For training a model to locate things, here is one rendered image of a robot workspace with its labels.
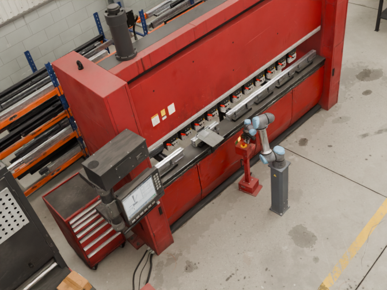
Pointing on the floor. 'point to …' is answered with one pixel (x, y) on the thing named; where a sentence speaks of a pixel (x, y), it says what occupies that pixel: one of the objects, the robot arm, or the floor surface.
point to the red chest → (83, 220)
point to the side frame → (327, 48)
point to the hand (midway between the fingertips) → (248, 143)
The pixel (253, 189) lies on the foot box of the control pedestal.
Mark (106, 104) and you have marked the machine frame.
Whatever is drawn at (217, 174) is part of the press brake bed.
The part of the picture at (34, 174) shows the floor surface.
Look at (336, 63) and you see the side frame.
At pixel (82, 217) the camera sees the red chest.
